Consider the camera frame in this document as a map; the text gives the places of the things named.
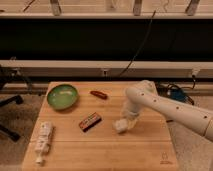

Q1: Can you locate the black floor cable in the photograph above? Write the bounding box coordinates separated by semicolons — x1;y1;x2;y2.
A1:
156;74;198;123

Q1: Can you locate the black office chair base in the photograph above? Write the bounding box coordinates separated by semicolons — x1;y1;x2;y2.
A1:
0;94;24;142

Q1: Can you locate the green bowl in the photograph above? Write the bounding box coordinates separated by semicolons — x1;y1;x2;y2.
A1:
47;84;79;110

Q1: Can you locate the white tube bottle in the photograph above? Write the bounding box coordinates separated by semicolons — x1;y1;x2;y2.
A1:
35;122;54;165

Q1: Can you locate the red black small box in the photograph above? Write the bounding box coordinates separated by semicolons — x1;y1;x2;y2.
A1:
79;112;102;132

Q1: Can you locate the red brown sausage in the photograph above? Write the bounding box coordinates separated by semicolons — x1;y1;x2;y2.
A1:
90;91;108;100

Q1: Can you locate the black hanging cable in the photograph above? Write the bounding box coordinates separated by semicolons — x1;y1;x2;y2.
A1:
118;9;157;78

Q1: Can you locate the white wall outlet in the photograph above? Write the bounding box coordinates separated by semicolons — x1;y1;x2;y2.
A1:
102;69;109;77

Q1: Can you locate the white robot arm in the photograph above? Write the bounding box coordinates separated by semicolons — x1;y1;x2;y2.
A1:
122;80;213;142

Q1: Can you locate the blue power box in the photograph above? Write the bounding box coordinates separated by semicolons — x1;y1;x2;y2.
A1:
170;91;186;103

